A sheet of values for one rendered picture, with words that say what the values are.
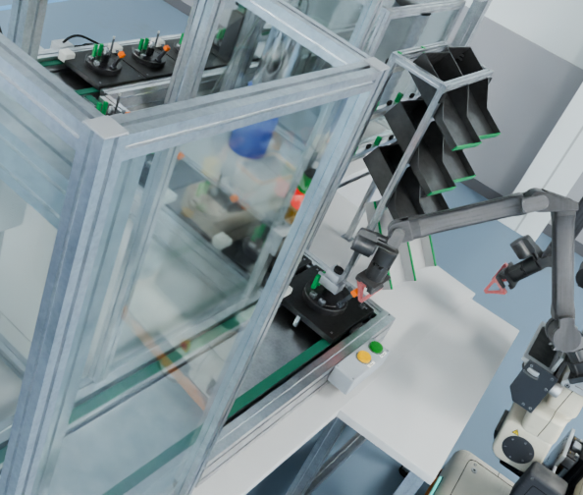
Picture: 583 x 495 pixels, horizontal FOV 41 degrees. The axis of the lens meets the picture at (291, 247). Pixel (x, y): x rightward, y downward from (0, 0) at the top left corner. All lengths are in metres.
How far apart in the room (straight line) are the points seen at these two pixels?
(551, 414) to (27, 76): 2.11
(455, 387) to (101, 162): 1.92
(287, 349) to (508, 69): 3.67
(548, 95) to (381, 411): 3.58
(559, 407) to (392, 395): 0.56
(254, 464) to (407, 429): 0.51
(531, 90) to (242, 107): 4.74
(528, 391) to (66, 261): 1.93
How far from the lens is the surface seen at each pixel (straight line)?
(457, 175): 2.51
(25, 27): 1.66
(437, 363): 2.56
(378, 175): 2.41
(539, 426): 2.63
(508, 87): 5.57
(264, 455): 2.02
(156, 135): 0.77
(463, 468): 3.19
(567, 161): 5.36
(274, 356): 2.19
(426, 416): 2.36
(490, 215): 2.17
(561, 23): 5.45
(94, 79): 3.07
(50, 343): 0.89
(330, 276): 2.29
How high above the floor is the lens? 2.36
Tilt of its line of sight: 34 degrees down
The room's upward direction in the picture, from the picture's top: 24 degrees clockwise
